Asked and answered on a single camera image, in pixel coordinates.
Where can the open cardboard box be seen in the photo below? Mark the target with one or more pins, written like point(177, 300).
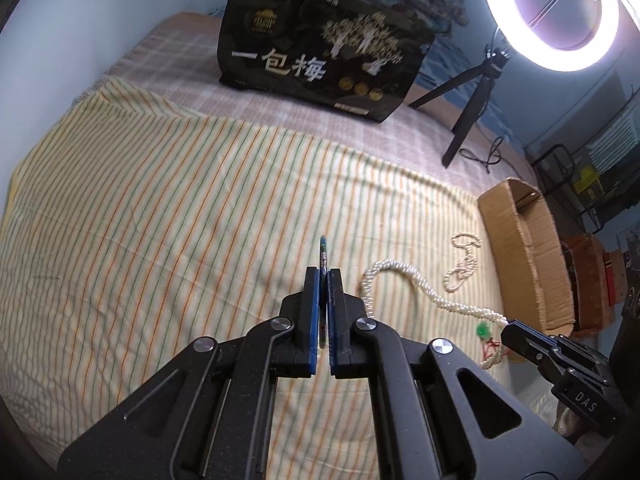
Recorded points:
point(542, 260)

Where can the brown cardboard box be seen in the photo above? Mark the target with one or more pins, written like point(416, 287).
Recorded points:
point(592, 280)

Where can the plaid beige sheet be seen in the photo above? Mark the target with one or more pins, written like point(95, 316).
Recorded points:
point(165, 60)

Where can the thin blue green bangle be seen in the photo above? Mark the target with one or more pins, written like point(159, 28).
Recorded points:
point(324, 255)

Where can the white ribbed appliance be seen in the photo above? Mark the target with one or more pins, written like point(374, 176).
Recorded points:
point(617, 142)

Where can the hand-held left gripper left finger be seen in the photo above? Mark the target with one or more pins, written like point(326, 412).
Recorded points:
point(312, 320)

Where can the black metal rack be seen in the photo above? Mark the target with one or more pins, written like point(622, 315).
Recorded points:
point(560, 170)

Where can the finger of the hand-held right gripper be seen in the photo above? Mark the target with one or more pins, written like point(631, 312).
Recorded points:
point(530, 347)

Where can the black printed bag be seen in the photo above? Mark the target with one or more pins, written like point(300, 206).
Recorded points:
point(320, 45)

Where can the striped yellow sheet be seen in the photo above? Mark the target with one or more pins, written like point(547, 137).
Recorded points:
point(175, 220)

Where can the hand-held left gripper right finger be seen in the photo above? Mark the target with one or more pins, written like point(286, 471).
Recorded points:
point(334, 320)

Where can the black tripod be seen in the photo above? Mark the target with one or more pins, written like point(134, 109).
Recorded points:
point(472, 110)

